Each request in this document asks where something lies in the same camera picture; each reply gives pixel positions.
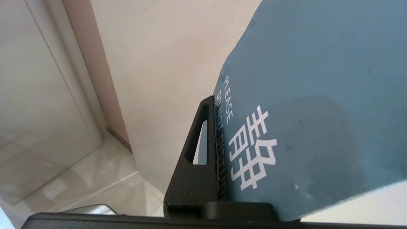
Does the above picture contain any pink-brown door frame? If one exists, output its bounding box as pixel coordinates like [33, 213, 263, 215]
[62, 0, 132, 153]

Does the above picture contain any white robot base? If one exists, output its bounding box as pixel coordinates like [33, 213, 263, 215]
[0, 204, 118, 229]

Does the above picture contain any dark baseboard strip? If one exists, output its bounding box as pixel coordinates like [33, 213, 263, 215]
[107, 127, 132, 153]

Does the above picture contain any blue and white door hanger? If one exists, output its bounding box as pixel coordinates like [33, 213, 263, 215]
[212, 0, 407, 221]

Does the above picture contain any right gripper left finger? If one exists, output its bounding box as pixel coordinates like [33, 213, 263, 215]
[164, 95, 220, 218]

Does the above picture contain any cream door panel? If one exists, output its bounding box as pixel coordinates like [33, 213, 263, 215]
[91, 0, 407, 229]

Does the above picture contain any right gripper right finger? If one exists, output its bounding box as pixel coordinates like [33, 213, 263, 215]
[200, 201, 282, 221]

